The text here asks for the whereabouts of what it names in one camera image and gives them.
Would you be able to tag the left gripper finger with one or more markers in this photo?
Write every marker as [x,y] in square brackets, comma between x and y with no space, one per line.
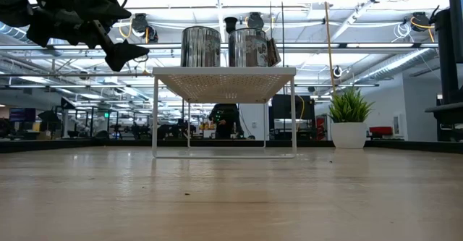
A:
[105,6]
[124,54]

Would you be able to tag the silver tin can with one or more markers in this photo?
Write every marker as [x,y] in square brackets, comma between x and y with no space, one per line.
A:
[247,49]
[200,47]

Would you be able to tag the black candlestick holder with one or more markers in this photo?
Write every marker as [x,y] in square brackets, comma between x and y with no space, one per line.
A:
[230,23]

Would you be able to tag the white perforated metal shelf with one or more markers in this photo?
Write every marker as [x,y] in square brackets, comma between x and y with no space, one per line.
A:
[224,71]

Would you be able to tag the small background monitor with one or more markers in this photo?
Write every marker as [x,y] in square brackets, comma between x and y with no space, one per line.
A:
[21,114]

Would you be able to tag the black background screen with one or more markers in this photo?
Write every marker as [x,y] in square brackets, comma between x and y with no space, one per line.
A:
[285,107]

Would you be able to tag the red background cabinet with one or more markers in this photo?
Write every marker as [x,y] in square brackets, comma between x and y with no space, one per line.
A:
[320,127]

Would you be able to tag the green plant in white pot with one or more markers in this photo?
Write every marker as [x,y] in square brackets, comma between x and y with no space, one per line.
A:
[349,136]

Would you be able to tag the red box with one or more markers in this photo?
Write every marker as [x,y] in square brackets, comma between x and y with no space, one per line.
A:
[382,130]

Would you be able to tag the gray computer desk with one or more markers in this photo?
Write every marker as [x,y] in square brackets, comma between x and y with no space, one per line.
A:
[448,112]

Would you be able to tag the black computer monitor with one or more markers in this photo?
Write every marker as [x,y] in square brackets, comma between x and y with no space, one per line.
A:
[456,53]

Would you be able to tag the black aluminium table frame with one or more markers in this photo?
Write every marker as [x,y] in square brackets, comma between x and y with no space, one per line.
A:
[43,146]

